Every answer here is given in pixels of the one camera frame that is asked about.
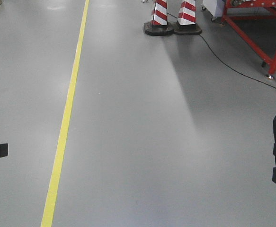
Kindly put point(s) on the red white traffic cone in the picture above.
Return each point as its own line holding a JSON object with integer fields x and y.
{"x": 158, "y": 24}

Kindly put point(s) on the red metal frame cart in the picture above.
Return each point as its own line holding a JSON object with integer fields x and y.
{"x": 255, "y": 22}

